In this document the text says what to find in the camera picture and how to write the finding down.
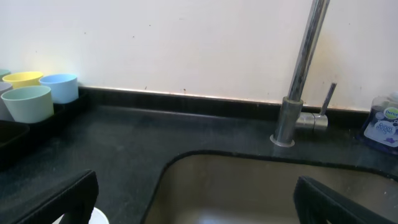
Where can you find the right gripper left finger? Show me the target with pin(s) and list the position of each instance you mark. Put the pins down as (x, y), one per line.
(77, 193)

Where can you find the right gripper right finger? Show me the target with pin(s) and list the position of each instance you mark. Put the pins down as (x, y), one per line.
(320, 205)

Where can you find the white cup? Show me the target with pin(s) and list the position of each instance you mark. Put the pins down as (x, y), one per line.
(100, 218)

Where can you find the black tray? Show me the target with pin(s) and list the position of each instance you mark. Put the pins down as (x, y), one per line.
(40, 129)

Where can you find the steel sink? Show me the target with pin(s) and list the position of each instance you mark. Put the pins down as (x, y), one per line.
(233, 188)

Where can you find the steel tap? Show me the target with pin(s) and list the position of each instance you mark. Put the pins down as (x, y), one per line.
(287, 122)

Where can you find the blue soap bottle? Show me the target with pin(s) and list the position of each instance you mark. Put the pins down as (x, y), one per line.
(382, 131)

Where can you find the green cup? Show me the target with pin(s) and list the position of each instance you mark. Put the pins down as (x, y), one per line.
(2, 73)
(28, 107)

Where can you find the blue cup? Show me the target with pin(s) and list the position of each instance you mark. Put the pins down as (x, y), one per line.
(62, 91)

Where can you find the grey cup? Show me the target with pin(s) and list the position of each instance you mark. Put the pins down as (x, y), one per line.
(3, 110)

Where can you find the yellow cup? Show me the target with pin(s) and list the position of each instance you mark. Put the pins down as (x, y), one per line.
(22, 79)

